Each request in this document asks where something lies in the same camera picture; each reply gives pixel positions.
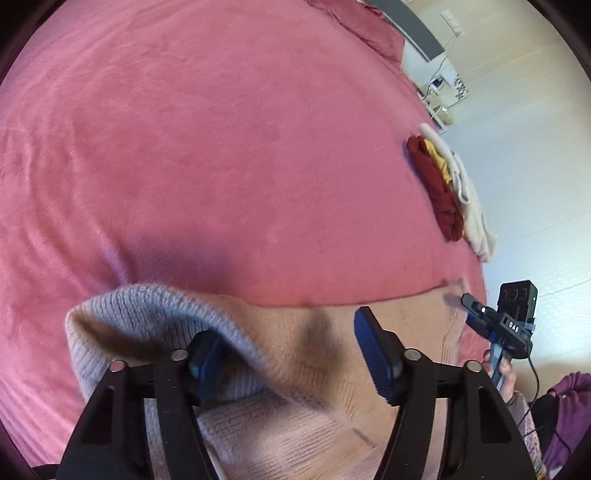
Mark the white nightstand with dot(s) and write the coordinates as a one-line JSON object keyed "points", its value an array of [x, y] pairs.
{"points": [[438, 106]]}

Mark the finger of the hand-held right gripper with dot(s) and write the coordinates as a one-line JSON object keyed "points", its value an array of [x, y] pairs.
{"points": [[472, 302]]}

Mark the person's right hand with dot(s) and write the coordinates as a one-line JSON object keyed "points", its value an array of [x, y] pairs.
{"points": [[508, 378]]}

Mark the pale pink knit sweater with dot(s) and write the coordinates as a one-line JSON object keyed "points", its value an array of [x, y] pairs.
{"points": [[295, 369]]}

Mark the person's right forearm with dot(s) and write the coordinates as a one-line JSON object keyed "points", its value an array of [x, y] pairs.
{"points": [[526, 429]]}

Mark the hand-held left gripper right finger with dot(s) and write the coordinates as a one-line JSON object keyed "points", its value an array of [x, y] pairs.
{"points": [[374, 350]]}

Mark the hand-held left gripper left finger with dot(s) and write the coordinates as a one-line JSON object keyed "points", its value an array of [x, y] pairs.
{"points": [[203, 364]]}

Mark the pile of folded clothes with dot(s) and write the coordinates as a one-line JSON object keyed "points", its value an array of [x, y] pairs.
{"points": [[475, 217]]}

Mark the white wall socket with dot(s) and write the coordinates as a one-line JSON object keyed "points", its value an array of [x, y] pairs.
{"points": [[452, 21]]}

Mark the pink bed blanket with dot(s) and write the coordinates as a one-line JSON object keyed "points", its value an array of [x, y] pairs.
{"points": [[184, 161]]}

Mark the yellow folded garment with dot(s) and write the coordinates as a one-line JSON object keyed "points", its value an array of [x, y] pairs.
{"points": [[438, 159]]}

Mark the purple clothing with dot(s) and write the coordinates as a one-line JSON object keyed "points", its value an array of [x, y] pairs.
{"points": [[572, 406]]}

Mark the dark red folded garment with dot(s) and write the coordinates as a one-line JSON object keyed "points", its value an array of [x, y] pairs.
{"points": [[438, 194]]}

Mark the grey headboard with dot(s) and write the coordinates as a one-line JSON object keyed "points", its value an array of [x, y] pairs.
{"points": [[420, 32]]}

